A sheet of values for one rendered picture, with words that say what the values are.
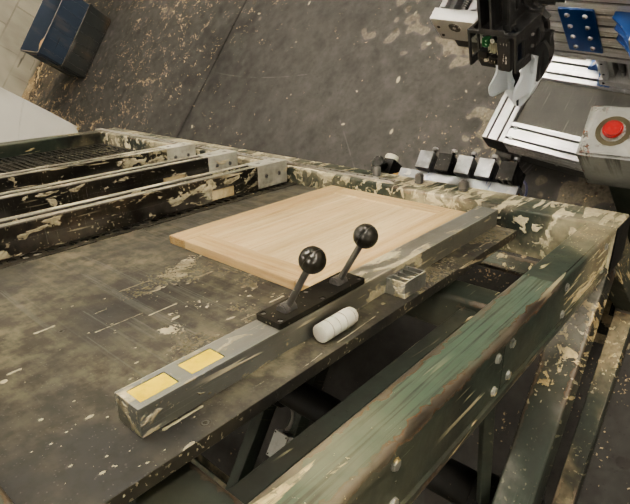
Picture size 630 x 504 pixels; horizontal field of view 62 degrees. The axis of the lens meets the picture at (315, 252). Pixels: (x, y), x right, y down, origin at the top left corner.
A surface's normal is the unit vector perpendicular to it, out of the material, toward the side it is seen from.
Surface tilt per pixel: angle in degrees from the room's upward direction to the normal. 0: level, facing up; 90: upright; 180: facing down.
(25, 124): 90
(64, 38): 90
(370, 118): 0
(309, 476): 57
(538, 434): 0
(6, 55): 90
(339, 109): 0
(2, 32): 90
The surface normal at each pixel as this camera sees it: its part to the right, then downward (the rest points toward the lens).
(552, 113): -0.56, -0.27
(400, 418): -0.01, -0.93
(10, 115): 0.69, 0.36
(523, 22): -0.28, -0.66
